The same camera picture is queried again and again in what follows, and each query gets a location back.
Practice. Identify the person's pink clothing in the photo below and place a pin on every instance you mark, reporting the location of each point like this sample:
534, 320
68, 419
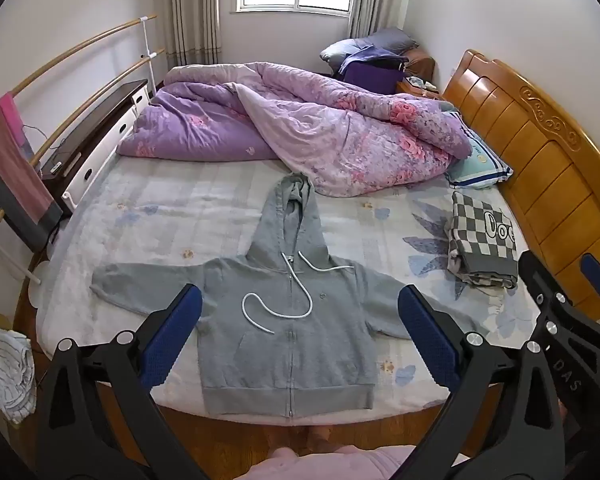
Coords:
330, 465

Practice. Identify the purple floral quilt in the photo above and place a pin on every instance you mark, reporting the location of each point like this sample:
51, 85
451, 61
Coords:
330, 135

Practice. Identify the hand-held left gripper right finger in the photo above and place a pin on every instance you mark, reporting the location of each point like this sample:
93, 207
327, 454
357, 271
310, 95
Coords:
430, 340

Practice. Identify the brown cloth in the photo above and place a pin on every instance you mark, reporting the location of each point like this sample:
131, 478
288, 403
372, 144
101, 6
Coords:
422, 65

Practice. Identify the grey zip hoodie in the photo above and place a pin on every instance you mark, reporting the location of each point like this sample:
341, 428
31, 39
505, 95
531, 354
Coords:
280, 350

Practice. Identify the wooden nightstand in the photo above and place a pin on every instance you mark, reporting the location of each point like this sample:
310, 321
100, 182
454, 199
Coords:
420, 90

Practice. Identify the wooden headboard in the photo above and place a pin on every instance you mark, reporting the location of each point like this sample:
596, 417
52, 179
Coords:
545, 160

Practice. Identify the purple cloth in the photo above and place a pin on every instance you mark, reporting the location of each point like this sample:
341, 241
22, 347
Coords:
372, 72

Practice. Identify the pink and grey towel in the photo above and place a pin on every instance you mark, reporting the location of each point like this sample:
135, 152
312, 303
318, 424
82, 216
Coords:
17, 175

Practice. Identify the checkered folded blanket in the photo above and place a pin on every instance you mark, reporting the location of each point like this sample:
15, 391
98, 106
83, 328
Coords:
482, 240

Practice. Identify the white barre post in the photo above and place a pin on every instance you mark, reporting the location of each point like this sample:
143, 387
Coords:
147, 60

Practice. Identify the dark cabinet with white drawers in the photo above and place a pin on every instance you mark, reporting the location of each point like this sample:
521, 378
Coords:
95, 125

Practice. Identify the grey blue pillow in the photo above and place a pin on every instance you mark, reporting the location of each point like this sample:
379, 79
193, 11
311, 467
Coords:
375, 42

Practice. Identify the long wooden barre rail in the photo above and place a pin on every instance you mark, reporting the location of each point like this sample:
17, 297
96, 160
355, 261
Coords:
80, 50

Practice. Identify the beige striped curtain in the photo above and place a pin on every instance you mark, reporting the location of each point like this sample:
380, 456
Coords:
190, 15
380, 0

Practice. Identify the short wooden barre rail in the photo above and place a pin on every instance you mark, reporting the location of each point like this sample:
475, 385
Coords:
95, 95

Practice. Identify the white remote control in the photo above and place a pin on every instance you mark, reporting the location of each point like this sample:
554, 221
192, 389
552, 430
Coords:
57, 166

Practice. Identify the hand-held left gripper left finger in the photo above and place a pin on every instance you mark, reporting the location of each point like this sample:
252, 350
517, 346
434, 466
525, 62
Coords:
175, 332

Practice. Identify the pile of light clothes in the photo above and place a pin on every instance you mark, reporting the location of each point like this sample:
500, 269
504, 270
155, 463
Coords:
7, 370

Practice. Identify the blue striped pillow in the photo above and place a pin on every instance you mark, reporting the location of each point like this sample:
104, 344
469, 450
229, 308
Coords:
480, 165

